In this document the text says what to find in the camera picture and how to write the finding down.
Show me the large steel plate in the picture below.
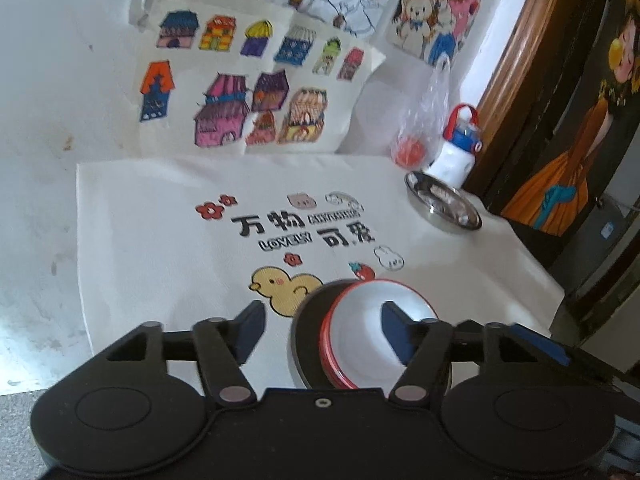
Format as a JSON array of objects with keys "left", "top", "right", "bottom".
[{"left": 289, "top": 280, "right": 453, "bottom": 392}]

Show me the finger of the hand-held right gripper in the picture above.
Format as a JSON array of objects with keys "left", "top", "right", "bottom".
[{"left": 509, "top": 323, "right": 628, "bottom": 395}]

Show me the white bottle with blue lid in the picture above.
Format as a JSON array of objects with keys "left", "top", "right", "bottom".
[{"left": 431, "top": 103, "right": 484, "bottom": 187}]

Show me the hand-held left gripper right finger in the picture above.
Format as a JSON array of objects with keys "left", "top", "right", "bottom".
[{"left": 381, "top": 301, "right": 562, "bottom": 407}]

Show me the brown wooden frame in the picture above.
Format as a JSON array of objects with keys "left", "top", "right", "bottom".
[{"left": 474, "top": 0, "right": 572, "bottom": 192}]

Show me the painting of orange dress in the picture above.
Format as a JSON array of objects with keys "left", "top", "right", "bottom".
[{"left": 500, "top": 0, "right": 640, "bottom": 239}]

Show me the girl and dog poster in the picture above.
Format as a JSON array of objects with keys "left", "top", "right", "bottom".
[{"left": 387, "top": 0, "right": 499, "bottom": 67}]

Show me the clear plastic bag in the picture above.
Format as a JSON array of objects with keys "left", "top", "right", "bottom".
[{"left": 391, "top": 55, "right": 451, "bottom": 167}]

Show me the house print cloth bag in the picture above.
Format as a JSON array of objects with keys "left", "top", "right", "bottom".
[{"left": 135, "top": 0, "right": 387, "bottom": 157}]

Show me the grey panel with blue label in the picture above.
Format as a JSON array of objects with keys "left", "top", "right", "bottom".
[{"left": 549, "top": 194, "right": 640, "bottom": 307}]

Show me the steel bowl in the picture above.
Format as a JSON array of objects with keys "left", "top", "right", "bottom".
[{"left": 404, "top": 170, "right": 484, "bottom": 232}]

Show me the red rimmed white dish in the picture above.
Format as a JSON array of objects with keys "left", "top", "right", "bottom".
[{"left": 320, "top": 278, "right": 442, "bottom": 391}]

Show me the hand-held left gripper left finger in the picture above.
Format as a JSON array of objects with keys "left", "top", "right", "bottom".
[{"left": 105, "top": 300, "right": 267, "bottom": 407}]

